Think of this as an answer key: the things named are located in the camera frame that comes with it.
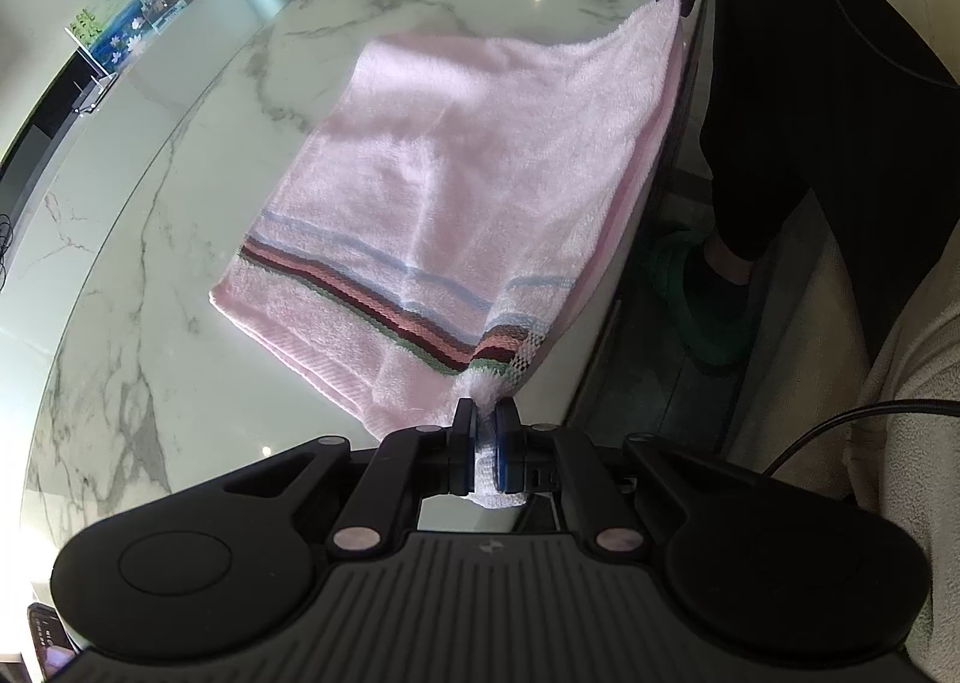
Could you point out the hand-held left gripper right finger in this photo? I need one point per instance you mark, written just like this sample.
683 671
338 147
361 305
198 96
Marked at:
508 458

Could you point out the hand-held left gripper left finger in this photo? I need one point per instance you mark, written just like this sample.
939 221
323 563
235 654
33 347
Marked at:
466 458

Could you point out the pink striped towel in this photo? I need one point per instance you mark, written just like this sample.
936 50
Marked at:
450 165

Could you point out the person's leg in black trousers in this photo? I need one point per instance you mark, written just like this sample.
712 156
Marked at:
787 90

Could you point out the green slipper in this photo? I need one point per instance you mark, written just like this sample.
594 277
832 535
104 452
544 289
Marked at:
709 323

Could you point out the person's beige fleece garment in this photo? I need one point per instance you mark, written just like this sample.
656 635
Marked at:
922 465

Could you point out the black smartphone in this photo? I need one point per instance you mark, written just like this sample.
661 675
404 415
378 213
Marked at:
51 642

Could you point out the flat white device with antenna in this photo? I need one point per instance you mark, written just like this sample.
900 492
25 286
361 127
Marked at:
94 90

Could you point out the lotus pond painting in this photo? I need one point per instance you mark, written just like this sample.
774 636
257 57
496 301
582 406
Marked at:
105 15

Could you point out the small photo frame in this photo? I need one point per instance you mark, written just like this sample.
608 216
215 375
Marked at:
161 4

